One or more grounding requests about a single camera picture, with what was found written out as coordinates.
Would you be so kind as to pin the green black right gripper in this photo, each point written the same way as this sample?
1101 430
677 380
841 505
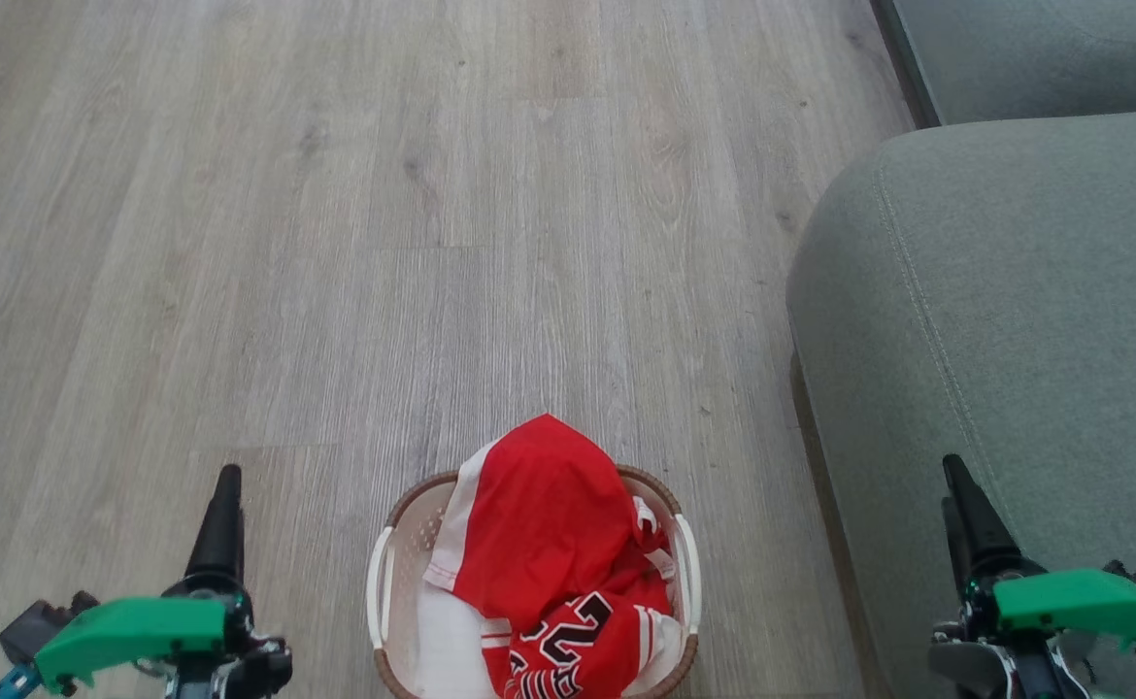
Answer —
1083 602

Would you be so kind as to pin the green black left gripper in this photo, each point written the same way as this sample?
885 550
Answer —
131 631

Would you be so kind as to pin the red white basketball jersey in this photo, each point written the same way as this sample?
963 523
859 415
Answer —
539 524

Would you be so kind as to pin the white brown-rimmed laundry basket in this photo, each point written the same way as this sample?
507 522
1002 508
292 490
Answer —
398 582

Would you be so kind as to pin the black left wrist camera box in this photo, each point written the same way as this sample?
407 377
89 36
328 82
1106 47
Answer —
39 626

